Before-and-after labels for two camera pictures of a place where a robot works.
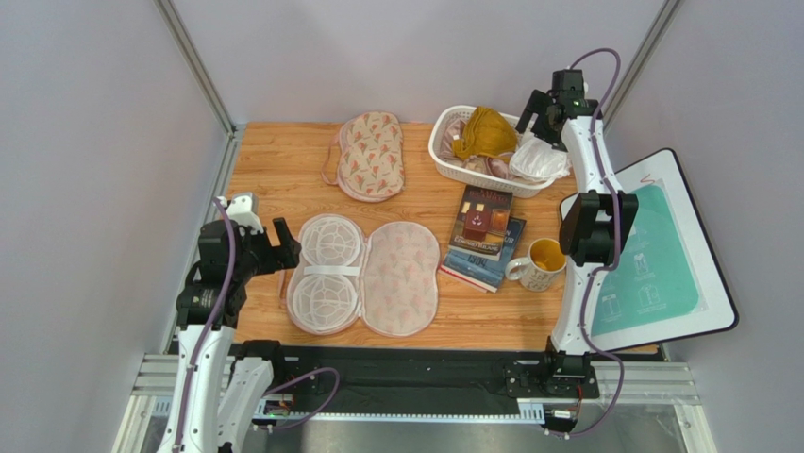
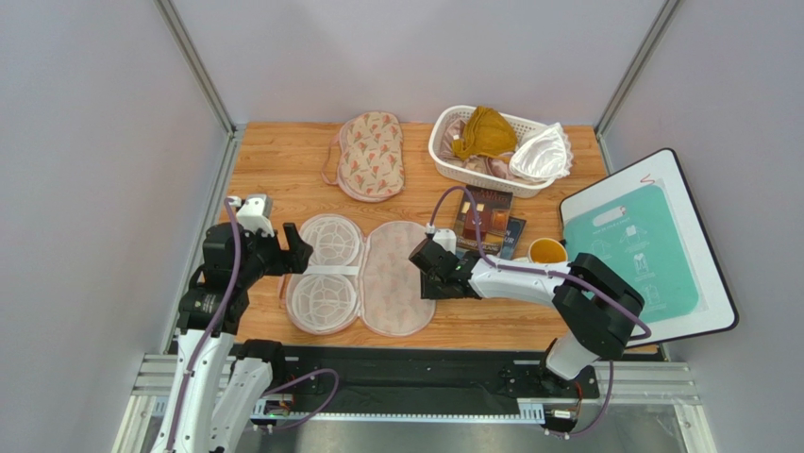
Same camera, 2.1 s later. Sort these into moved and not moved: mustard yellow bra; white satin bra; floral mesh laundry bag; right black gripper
Moved: right black gripper
Not moved: mustard yellow bra; white satin bra; floral mesh laundry bag
